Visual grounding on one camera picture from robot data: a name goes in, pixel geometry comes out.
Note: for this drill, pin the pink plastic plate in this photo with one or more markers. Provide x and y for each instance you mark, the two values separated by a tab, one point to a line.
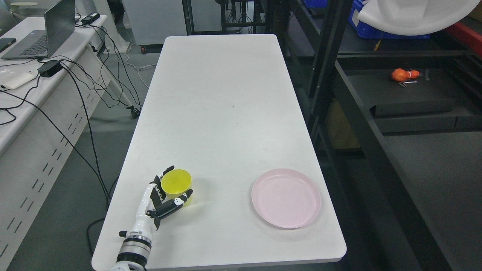
286	198

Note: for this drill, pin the blue plastic crate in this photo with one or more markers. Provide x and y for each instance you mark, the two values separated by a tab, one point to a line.
388	19

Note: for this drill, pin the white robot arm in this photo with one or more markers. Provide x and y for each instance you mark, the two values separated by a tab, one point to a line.
134	252

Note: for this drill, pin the black power adapter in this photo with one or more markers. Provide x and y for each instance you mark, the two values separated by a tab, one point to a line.
50	68

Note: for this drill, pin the black metal shelf rack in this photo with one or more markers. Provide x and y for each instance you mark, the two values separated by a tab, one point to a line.
403	159

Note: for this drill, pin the white standing desk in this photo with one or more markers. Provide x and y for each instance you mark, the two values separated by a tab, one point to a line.
223	108

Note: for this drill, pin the yellow plastic cup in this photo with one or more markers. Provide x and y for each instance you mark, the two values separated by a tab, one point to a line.
176	182

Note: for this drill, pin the grey laptop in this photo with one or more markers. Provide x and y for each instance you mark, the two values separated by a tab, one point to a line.
59	25

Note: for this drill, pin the white side desk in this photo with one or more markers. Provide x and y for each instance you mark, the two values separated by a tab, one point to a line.
40	123

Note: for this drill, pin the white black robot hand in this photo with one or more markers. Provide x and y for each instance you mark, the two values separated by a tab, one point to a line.
154	206

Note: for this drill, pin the orange toy on shelf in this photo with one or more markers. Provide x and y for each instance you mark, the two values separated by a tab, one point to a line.
402	75

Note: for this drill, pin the white flat device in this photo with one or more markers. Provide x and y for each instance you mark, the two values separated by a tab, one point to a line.
17	80

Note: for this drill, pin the black smartphone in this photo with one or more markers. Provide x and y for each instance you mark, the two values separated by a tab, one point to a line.
6	43

